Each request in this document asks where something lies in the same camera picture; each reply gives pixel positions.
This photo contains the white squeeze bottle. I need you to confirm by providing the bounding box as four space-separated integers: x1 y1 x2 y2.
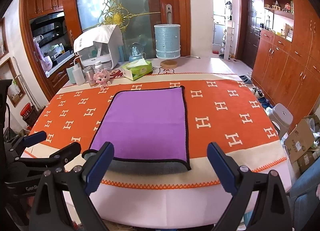
72 60 85 86

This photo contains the wooden cabinet unit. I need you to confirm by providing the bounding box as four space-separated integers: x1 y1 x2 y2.
252 0 319 129

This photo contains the purple and grey towel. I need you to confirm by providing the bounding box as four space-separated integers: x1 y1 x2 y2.
82 86 191 170

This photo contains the red bucket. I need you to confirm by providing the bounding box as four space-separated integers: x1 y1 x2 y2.
20 102 33 118

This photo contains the glass sliding door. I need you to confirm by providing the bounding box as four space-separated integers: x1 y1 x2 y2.
62 0 191 60

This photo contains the cardboard box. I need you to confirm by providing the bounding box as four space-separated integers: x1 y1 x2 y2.
284 115 319 174

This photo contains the teal cup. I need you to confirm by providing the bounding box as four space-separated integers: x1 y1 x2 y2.
66 67 76 84

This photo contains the grey plastic stool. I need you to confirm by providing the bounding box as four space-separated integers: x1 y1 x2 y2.
268 103 293 139

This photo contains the pink toy figure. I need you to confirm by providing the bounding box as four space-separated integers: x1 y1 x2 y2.
93 69 111 89

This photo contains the blue cylindrical table lamp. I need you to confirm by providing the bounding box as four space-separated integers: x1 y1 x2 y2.
154 24 181 69

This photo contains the green tissue pack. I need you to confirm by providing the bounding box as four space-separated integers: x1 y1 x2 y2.
121 59 153 81

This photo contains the white pill bottle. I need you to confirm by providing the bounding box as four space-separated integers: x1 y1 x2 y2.
94 61 104 73

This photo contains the orange H-pattern blanket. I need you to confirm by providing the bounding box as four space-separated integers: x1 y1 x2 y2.
24 73 286 189

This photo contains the blue snow globe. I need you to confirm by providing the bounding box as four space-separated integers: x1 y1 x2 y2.
129 42 146 62

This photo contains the dark wooden entry door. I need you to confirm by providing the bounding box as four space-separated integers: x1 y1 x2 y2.
242 0 264 69

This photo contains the white printed tablecloth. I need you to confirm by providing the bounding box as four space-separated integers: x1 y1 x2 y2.
62 56 293 229

